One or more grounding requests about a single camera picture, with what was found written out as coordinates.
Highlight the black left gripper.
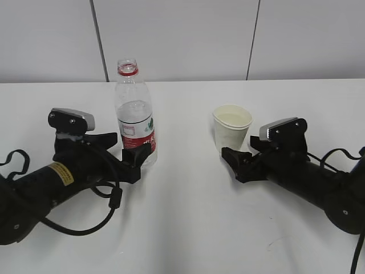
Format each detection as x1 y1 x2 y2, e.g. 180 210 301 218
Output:
52 132 151 188

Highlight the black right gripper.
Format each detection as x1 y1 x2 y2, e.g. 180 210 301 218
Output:
221 135 308 183

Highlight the clear water bottle red label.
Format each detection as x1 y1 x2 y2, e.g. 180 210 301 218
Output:
114 58 157 169

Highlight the white paper cup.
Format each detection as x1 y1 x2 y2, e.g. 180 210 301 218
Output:
213 104 253 154

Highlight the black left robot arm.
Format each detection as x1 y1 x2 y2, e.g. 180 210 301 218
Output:
1 133 152 245

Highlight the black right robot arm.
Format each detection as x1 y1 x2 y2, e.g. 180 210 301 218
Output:
221 136 364 235

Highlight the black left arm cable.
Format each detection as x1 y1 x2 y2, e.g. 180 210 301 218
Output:
0 142 123 237

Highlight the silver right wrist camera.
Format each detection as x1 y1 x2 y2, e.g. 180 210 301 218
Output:
259 117 307 150

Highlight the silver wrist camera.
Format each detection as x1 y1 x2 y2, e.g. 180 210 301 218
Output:
259 117 307 150
48 108 95 136

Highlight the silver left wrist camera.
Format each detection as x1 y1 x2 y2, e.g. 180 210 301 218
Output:
48 108 95 136

